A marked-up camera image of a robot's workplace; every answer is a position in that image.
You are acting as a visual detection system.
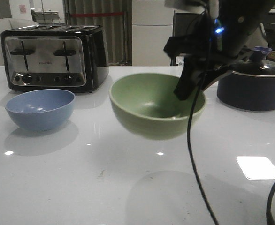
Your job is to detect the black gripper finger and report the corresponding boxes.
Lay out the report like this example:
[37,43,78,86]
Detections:
[174,56,206,101]
[202,62,233,90]

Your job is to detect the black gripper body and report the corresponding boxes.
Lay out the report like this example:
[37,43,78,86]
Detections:
[163,14,254,63]

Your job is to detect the green bowl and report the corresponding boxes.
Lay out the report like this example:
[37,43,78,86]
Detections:
[109,73,196,140]

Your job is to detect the blue bowl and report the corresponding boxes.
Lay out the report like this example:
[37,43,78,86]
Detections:
[5,89,75,131]

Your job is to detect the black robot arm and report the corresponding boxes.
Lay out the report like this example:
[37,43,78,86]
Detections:
[164,0,275,100]

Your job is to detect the dark blue cooking pot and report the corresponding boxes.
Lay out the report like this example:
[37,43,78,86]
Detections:
[217,71,275,111]

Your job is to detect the glass pot lid blue knob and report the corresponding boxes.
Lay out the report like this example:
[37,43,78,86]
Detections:
[232,46,275,78]

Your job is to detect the white refrigerator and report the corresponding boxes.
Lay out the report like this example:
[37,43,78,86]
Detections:
[132,0,174,66]

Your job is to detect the red barrier belt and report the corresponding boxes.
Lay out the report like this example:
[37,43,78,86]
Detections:
[69,12,124,18]

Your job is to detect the black chrome four-slot toaster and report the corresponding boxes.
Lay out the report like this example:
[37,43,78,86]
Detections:
[0,25,109,93]

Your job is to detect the metal cart in background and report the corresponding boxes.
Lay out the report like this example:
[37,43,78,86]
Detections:
[31,9,63,24]

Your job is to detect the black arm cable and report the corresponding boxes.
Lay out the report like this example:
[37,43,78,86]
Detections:
[186,7,220,225]

